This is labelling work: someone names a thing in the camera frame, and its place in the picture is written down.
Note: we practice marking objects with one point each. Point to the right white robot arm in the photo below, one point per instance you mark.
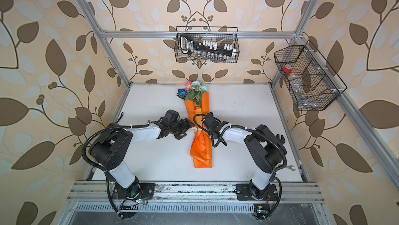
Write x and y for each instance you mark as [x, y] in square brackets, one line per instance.
[266, 149]

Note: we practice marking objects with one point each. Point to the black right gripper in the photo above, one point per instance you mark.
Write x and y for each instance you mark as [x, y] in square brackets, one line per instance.
[209, 133]

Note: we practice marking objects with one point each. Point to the orange wrapping paper sheet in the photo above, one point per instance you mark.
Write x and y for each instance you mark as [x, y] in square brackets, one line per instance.
[201, 149]

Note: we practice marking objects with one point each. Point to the clear bottle red cap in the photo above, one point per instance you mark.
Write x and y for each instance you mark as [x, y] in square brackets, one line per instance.
[298, 84]

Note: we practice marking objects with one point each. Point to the dark blue fake rose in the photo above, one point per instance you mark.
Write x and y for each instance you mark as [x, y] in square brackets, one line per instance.
[183, 94]

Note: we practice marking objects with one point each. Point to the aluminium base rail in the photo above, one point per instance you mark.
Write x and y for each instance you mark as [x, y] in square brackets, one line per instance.
[192, 197]

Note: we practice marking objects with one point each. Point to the black adjustable wrench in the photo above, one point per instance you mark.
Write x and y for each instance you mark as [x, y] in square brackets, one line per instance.
[281, 140]

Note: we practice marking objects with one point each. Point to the silver small wrench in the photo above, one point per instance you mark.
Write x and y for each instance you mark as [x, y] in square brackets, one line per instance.
[291, 167]

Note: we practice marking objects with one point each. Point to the black wire basket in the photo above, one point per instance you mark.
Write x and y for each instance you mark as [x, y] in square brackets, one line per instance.
[325, 83]
[181, 58]

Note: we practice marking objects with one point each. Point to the back black wire basket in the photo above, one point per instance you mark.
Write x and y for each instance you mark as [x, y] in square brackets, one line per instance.
[181, 58]

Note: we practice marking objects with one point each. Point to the right black wire basket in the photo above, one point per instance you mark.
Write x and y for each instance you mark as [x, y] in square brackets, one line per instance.
[325, 83]

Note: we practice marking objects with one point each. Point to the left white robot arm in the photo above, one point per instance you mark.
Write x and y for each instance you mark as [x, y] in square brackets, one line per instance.
[107, 148]

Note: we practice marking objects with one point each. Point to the pale blue fake flower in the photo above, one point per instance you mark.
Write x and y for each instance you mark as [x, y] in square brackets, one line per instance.
[198, 89]

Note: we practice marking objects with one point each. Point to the black socket wrench set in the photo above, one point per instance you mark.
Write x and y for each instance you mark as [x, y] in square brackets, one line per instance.
[200, 45]

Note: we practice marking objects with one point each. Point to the white ribbon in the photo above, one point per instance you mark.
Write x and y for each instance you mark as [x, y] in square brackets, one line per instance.
[197, 128]

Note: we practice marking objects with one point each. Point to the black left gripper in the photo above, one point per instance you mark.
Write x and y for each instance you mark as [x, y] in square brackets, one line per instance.
[186, 127]

